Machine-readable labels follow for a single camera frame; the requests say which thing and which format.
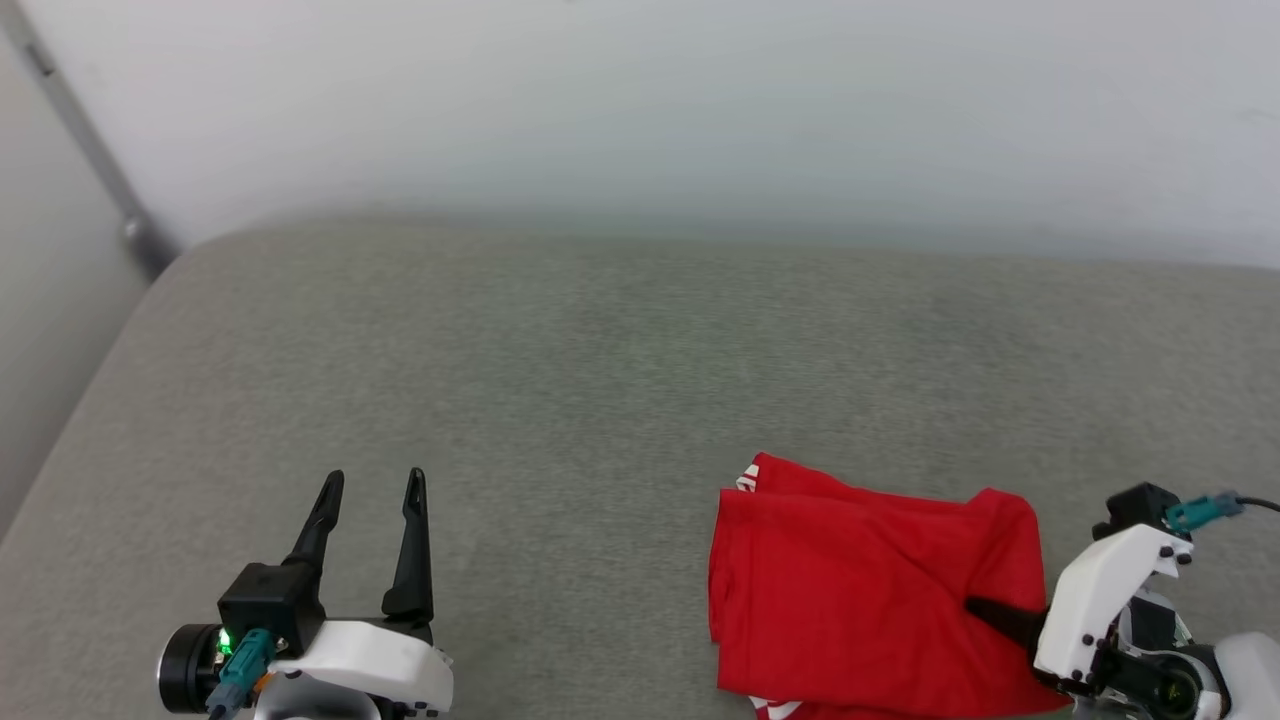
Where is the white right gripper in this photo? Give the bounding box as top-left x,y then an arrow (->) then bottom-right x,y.
964,522 -> 1197,693

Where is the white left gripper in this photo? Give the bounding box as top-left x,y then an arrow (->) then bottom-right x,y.
265,466 -> 457,717

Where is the red garment with white stripes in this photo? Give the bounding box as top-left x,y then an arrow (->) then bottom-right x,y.
707,452 -> 1071,720

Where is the teal left camera connector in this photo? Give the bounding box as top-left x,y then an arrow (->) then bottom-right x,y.
205,628 -> 277,720

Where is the teal camera connector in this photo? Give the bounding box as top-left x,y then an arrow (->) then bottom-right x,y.
205,628 -> 277,720
1164,492 -> 1247,535

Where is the teal right camera connector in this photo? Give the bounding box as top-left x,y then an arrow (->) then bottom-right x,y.
1164,492 -> 1247,535

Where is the grey metal wall strip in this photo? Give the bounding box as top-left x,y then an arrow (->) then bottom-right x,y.
0,0 -> 183,283

